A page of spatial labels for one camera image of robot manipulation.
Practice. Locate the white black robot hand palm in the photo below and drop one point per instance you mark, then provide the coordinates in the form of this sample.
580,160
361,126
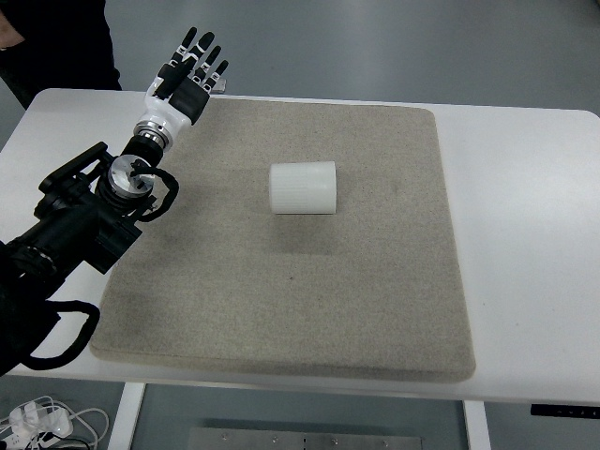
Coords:
163,119

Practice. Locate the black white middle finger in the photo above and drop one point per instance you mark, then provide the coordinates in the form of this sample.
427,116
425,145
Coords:
196,52

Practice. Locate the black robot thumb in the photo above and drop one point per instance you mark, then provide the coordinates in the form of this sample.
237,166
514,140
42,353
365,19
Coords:
171,75

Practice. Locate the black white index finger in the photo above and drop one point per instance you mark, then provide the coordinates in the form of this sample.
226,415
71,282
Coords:
182,49

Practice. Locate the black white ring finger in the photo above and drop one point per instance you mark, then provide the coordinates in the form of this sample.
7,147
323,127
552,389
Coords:
206,66

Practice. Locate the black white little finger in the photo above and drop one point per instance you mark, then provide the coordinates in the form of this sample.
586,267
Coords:
215,81

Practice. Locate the white ribbed cup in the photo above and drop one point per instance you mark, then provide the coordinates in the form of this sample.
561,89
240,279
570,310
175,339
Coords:
308,188

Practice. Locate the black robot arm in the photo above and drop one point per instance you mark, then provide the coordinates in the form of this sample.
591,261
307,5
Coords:
91,206

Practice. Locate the person in dark clothes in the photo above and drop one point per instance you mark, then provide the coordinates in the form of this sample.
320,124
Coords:
56,44

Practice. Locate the beige felt mat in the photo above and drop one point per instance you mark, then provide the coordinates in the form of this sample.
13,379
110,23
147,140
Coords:
220,283

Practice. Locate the black table control panel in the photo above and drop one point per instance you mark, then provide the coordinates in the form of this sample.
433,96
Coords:
567,411

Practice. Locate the metal base plate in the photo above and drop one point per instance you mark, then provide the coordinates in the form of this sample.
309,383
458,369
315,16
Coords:
237,438

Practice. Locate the white table leg frame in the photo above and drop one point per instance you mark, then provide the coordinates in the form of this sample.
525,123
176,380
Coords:
125,421

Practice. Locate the white power strip with cables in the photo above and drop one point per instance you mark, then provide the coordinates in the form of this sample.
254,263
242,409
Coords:
45,423

